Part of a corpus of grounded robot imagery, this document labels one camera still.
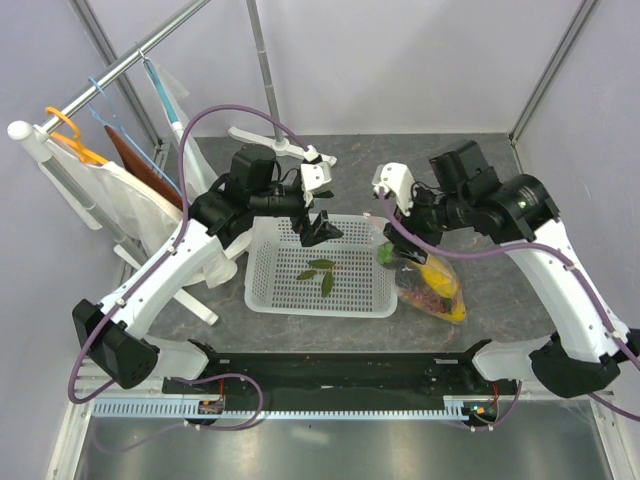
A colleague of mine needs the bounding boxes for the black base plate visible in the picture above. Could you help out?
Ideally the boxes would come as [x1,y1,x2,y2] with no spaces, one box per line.
[162,349,517,410]

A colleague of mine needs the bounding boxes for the rack pole with white foot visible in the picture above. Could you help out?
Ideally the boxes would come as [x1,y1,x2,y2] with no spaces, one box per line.
[227,0,338,169]

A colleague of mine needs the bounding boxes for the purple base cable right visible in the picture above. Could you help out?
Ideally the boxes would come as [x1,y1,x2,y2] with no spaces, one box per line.
[447,379,524,434]

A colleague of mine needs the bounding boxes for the yellow mango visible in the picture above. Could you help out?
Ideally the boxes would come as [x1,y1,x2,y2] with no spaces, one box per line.
[420,255,459,298]
[434,302,467,323]

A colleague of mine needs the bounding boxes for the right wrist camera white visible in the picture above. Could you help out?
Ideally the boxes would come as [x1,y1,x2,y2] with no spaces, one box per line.
[372,162,415,217]

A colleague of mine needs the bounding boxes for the brown wooden hanger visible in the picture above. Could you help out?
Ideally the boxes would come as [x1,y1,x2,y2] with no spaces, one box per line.
[104,126,183,212]

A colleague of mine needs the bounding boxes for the white garment bag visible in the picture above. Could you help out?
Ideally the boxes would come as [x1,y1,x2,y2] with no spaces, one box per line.
[38,134,189,271]

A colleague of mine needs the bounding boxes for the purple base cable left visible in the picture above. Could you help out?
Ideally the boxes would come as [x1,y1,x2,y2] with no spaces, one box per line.
[91,374,264,455]

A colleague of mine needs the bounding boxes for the clear plastic garment cover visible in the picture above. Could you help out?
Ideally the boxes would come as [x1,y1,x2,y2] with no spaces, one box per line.
[143,59,253,289]

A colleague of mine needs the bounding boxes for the orange hanger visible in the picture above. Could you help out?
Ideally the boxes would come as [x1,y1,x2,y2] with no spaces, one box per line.
[45,106,108,166]

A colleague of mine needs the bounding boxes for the clear zip top bag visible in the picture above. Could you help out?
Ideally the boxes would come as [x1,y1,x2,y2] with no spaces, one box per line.
[367,212,469,325]

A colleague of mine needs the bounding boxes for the mangosteen with green calyx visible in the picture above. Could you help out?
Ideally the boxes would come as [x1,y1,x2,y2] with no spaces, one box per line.
[376,242,399,269]

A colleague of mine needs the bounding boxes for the light blue cable duct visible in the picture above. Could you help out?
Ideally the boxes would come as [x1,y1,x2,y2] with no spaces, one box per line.
[92,398,488,421]

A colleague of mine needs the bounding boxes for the dark mangosteen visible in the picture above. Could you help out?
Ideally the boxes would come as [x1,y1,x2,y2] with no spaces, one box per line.
[394,266,426,293]

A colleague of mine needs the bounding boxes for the loose green grape leaves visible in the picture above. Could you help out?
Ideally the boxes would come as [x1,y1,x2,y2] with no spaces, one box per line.
[296,258,337,298]

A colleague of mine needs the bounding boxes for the teal and white hanger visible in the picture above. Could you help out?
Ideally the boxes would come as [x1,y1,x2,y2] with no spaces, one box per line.
[143,57,218,201]

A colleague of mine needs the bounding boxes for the white plastic basket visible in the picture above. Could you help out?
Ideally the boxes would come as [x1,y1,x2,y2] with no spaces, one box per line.
[244,215,398,318]

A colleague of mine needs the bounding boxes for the silver clothes rack rail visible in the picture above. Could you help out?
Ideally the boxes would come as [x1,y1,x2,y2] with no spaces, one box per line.
[61,0,209,118]

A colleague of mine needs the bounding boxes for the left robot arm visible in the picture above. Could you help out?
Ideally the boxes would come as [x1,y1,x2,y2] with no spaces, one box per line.
[72,144,343,393]

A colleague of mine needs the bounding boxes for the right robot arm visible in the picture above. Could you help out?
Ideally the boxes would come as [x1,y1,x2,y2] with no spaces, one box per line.
[372,141,639,398]

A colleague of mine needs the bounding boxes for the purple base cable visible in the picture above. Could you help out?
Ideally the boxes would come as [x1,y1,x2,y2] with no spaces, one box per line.
[447,379,524,434]
[91,374,264,455]

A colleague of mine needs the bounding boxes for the purple grape bunch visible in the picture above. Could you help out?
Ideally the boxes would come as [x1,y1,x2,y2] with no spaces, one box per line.
[398,286,452,314]

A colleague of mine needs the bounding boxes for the blue wire hanger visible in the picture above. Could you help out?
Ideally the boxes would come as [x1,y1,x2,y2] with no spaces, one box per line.
[89,77,181,196]

